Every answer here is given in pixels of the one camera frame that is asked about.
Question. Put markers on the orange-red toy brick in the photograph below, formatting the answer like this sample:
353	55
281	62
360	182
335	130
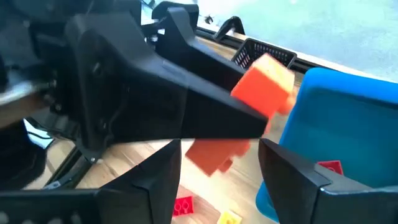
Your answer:
264	87

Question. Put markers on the black frame clamp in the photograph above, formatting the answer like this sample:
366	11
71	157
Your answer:
230	26

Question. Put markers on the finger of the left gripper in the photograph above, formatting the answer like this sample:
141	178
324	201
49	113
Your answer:
192	59
155	102

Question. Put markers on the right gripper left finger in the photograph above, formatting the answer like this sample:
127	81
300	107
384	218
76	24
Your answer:
149	193

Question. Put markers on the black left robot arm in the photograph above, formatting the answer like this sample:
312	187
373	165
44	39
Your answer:
18	165

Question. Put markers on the black mesh bin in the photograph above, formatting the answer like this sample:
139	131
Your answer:
252	51

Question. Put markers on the red toy brick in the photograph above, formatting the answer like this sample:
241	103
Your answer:
184	206
331	166

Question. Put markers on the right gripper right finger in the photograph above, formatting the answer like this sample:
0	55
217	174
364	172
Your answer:
298	193

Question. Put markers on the blue plastic bin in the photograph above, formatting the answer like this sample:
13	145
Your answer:
342	124

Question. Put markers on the small yellow-orange toy brick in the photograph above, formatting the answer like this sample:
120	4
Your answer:
229	218

